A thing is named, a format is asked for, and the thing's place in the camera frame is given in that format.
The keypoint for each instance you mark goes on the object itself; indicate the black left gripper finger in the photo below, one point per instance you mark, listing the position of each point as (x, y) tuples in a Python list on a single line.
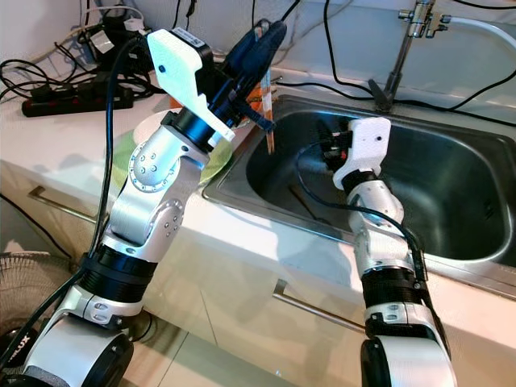
[(270, 52), (250, 47)]

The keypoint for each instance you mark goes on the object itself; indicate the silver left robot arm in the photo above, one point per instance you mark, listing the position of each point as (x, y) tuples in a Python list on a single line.
[(153, 210)]

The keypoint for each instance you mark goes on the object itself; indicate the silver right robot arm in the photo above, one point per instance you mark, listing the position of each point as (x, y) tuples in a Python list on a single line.
[(387, 234)]

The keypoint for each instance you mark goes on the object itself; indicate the beige kitchen cabinet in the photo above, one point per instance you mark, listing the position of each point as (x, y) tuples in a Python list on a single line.
[(226, 322)]

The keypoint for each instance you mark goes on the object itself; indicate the metal faucet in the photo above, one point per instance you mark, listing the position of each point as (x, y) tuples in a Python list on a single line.
[(399, 66)]

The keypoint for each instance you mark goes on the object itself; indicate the large black power adapter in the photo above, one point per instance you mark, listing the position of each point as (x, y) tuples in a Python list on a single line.
[(121, 47)]

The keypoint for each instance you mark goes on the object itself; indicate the stainless steel sink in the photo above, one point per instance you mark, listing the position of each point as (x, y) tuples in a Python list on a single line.
[(451, 185)]

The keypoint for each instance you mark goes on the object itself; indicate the black power strip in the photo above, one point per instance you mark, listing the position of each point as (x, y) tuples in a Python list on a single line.
[(76, 98)]

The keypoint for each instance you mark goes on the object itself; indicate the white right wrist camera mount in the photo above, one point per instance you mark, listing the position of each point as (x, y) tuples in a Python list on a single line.
[(367, 149)]

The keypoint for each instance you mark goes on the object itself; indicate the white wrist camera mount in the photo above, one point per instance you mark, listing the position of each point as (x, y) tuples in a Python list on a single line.
[(181, 68), (367, 149)]

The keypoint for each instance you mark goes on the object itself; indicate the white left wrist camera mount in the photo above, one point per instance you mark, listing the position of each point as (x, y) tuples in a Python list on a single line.
[(181, 68)]

